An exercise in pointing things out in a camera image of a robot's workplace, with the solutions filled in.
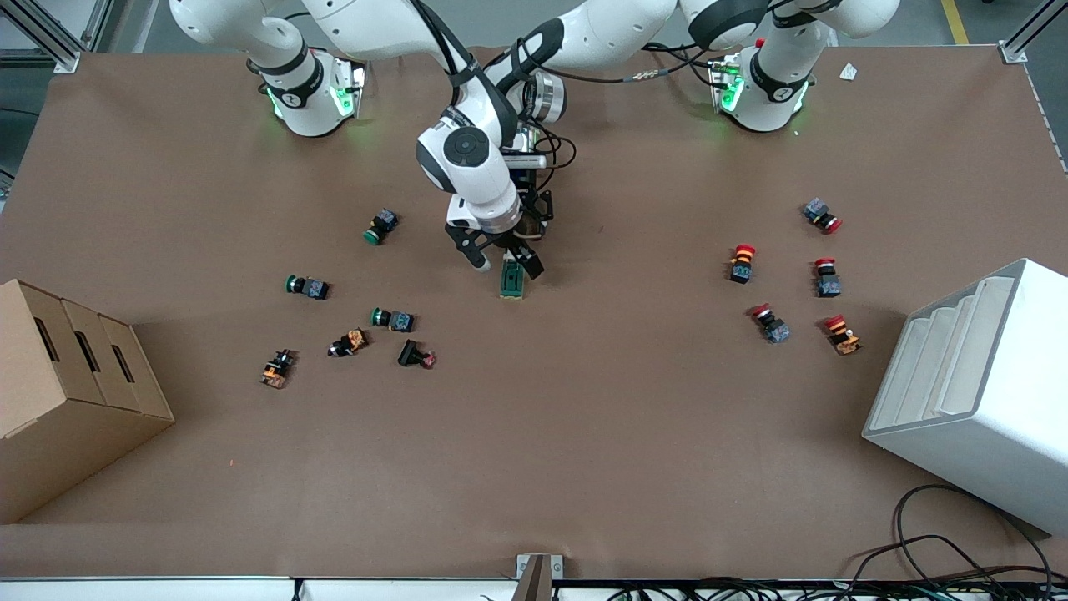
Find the brown paper table cover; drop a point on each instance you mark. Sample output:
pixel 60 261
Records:
pixel 584 434

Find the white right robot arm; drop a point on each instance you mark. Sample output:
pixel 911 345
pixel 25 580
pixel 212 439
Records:
pixel 476 179

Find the metal mount bracket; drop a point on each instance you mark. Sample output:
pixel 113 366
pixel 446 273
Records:
pixel 534 580

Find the small white paper scrap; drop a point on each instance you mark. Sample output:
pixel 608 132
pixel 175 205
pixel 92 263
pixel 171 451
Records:
pixel 848 72

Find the aluminium frame profile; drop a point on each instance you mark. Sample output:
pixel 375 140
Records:
pixel 1014 52
pixel 62 60

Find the green push button blue block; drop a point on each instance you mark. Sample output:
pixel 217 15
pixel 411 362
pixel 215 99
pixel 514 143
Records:
pixel 400 320
pixel 313 289
pixel 382 224

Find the red mushroom button orange block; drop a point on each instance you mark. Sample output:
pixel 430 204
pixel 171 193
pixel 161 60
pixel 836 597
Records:
pixel 844 338

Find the white table edge rail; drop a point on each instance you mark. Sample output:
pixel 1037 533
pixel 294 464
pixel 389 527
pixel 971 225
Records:
pixel 167 591

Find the green load switch cream base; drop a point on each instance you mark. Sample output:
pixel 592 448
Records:
pixel 512 285

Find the brown cardboard box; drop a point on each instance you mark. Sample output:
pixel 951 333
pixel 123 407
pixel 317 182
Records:
pixel 50 417

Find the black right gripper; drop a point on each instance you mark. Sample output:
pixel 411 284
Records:
pixel 519 249

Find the red mushroom button blue block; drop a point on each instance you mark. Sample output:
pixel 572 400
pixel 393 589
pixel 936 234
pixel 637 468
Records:
pixel 776 330
pixel 818 210
pixel 828 285

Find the white compartment bin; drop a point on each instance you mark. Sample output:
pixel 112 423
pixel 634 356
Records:
pixel 984 434

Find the black square button red terminals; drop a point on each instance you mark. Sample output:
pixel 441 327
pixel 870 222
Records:
pixel 410 354

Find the red mushroom button yellow collar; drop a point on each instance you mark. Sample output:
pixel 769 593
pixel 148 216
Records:
pixel 742 269

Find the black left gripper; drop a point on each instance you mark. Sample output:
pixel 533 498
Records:
pixel 534 205

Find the black push button orange block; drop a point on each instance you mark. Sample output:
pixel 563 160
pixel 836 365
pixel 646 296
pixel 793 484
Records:
pixel 350 341
pixel 275 371

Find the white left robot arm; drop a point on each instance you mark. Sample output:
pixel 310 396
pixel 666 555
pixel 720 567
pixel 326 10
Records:
pixel 617 33

